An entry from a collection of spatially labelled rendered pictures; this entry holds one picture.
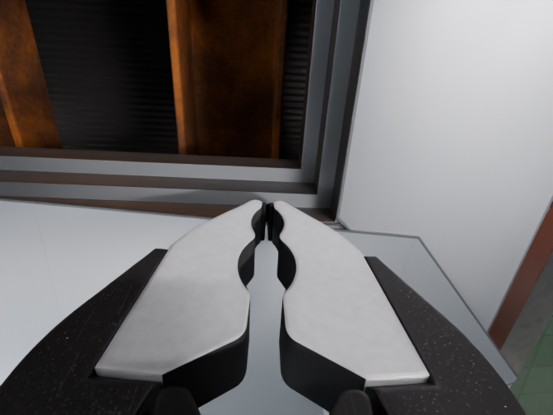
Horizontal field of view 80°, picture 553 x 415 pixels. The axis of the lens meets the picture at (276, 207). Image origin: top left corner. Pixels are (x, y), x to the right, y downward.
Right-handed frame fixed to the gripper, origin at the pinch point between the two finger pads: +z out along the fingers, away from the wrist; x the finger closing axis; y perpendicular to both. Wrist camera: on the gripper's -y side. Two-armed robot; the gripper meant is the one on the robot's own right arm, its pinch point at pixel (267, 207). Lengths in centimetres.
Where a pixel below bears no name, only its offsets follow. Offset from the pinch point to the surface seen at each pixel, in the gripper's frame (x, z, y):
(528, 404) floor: 134, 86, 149
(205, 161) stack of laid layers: -3.1, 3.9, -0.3
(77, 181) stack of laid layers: -8.6, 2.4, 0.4
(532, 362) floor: 123, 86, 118
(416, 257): 6.9, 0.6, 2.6
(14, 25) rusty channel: -19.1, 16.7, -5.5
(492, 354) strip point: 12.7, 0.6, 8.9
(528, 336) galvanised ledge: 34.9, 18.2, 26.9
